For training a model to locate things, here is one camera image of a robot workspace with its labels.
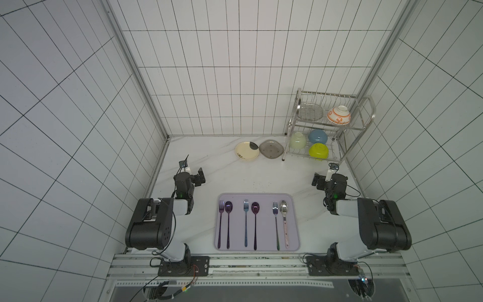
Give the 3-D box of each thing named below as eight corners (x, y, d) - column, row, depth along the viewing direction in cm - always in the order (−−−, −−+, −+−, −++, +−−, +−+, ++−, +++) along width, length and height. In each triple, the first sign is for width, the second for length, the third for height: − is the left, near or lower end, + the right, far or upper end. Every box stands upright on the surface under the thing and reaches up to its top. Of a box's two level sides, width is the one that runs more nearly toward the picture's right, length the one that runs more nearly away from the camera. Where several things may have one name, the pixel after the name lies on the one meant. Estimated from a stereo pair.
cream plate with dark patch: (235, 160, 110) (235, 157, 108) (235, 143, 119) (235, 141, 117) (259, 160, 110) (259, 157, 108) (258, 143, 119) (258, 141, 117)
